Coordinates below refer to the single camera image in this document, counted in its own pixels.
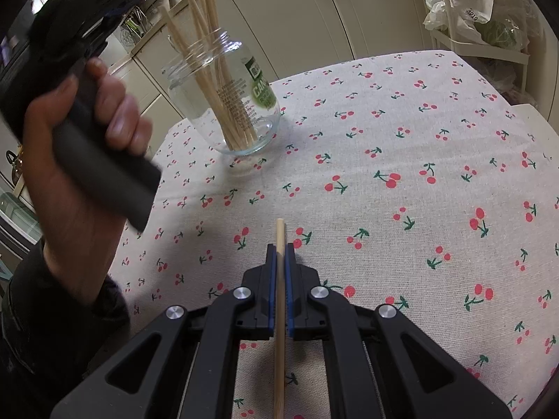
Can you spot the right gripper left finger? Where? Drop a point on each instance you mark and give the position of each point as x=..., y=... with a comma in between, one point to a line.
x=183, y=364

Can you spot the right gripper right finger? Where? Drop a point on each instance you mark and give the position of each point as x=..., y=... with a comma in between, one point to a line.
x=379, y=364

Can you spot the pale single chopstick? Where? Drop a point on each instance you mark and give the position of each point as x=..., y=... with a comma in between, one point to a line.
x=205, y=83

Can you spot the person left forearm black sleeve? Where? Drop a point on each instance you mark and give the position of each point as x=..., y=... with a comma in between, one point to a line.
x=50, y=340

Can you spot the cream kitchen cabinets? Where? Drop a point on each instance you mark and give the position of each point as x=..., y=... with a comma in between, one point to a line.
x=292, y=36

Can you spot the utensil drying rack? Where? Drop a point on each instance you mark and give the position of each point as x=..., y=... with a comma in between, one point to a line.
x=133, y=28

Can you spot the metal kettle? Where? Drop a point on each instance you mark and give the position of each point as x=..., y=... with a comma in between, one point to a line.
x=16, y=162

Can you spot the cherry print tablecloth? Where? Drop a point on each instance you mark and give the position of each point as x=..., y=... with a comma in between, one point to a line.
x=403, y=179

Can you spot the clear glass jar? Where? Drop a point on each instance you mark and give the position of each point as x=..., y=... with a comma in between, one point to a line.
x=190, y=77

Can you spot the white plastic bag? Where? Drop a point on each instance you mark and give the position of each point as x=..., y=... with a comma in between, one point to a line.
x=462, y=15

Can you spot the white storage rack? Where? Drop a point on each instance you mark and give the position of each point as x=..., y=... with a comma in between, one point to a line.
x=496, y=30

